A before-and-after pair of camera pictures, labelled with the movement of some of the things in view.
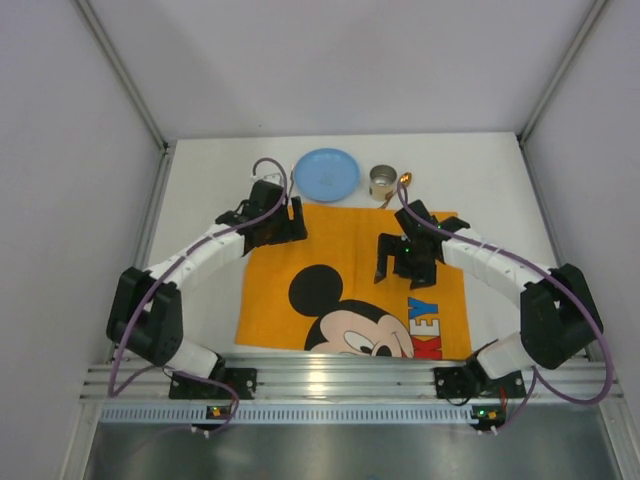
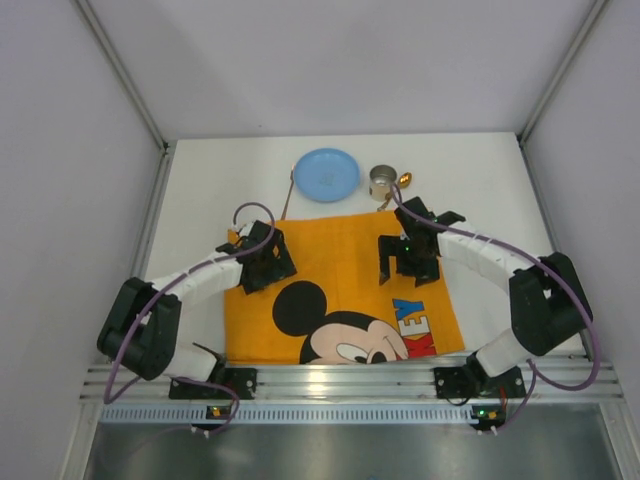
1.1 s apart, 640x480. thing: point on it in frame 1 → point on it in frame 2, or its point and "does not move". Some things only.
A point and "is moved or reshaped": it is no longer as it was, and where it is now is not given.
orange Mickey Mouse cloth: (317, 296) is moved or reshaped
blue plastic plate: (326, 174) does not move
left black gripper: (282, 228) → (272, 262)
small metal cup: (382, 180) does not move
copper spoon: (405, 179) does not move
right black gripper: (403, 248) does not move
